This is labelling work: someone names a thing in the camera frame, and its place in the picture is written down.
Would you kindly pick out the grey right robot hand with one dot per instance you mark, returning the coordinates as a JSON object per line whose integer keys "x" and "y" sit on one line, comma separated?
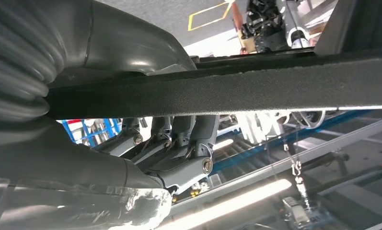
{"x": 67, "y": 177}

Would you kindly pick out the blue metal shelf rack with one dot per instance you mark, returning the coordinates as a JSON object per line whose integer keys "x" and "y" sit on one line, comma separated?
{"x": 65, "y": 128}

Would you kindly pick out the ceiling light strip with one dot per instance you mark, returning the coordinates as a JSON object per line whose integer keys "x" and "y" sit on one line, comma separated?
{"x": 225, "y": 206}

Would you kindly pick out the yellow floor tape square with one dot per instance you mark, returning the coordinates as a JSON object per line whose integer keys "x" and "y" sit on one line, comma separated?
{"x": 209, "y": 9}

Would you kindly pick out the blue overhead rail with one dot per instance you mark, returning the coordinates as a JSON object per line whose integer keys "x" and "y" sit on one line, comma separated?
{"x": 241, "y": 155}

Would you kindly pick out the grey overhead rail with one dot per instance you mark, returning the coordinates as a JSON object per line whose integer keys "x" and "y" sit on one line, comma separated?
{"x": 273, "y": 168}

